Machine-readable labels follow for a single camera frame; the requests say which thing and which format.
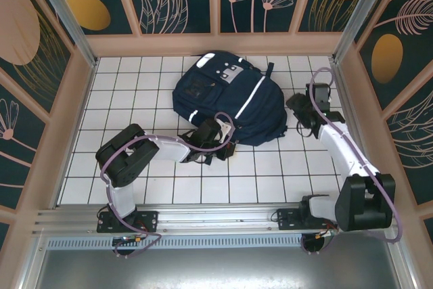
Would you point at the aluminium mounting rail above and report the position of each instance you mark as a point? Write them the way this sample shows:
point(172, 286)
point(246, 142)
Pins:
point(216, 216)

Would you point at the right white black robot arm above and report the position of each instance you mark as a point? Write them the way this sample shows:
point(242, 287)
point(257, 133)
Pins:
point(341, 150)

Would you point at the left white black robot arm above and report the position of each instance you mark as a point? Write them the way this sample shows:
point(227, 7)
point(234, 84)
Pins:
point(169, 150)

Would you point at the aluminium corner post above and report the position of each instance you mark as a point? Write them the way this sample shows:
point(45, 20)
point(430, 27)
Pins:
point(67, 21)
point(358, 8)

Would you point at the grey metal sheet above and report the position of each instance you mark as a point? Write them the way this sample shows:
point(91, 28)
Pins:
point(216, 268)

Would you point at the aluminium side rail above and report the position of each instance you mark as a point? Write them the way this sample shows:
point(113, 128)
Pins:
point(346, 99)

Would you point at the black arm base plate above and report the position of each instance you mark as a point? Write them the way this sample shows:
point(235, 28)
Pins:
point(287, 219)
point(150, 218)

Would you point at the navy blue backpack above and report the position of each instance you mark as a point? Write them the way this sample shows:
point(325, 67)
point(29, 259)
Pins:
point(257, 116)

